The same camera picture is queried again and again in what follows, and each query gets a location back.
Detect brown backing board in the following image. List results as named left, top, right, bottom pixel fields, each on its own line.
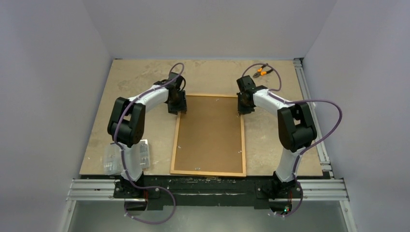
left=173, top=96, right=244, bottom=174

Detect orange wooden picture frame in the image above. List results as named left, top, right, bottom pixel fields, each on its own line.
left=169, top=93, right=247, bottom=178

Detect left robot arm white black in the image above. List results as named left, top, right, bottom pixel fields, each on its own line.
left=107, top=72, right=187, bottom=198

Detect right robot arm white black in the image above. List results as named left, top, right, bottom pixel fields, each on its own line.
left=236, top=75, right=317, bottom=198

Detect orange black pliers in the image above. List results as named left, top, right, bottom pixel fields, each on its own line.
left=252, top=63, right=274, bottom=78

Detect clear plastic screw box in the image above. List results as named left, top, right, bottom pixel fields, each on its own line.
left=102, top=139, right=150, bottom=181

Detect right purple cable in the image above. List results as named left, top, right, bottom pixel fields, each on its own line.
left=241, top=63, right=343, bottom=218

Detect purple cable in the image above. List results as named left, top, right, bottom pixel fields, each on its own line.
left=113, top=62, right=186, bottom=226
left=241, top=63, right=343, bottom=218

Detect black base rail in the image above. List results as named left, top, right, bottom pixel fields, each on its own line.
left=113, top=175, right=302, bottom=213

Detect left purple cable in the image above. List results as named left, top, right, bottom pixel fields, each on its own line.
left=113, top=62, right=186, bottom=226

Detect aluminium extrusion rail front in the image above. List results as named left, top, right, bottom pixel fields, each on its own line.
left=67, top=179, right=349, bottom=201

